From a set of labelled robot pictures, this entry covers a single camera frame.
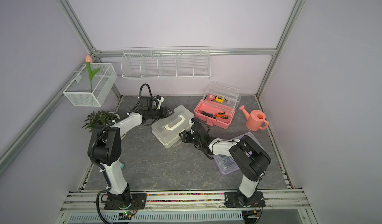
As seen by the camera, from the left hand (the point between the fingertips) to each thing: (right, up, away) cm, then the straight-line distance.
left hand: (172, 113), depth 95 cm
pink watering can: (+53, -4, -2) cm, 53 cm away
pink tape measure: (+26, +12, +14) cm, 32 cm away
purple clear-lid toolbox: (+31, -25, -20) cm, 45 cm away
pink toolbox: (+31, +4, +10) cm, 33 cm away
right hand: (+6, -12, -5) cm, 15 cm away
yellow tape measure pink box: (+32, +10, +11) cm, 36 cm away
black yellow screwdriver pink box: (+23, -1, +9) cm, 25 cm away
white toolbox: (-2, -11, -8) cm, 13 cm away
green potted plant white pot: (-38, -2, -13) cm, 40 cm away
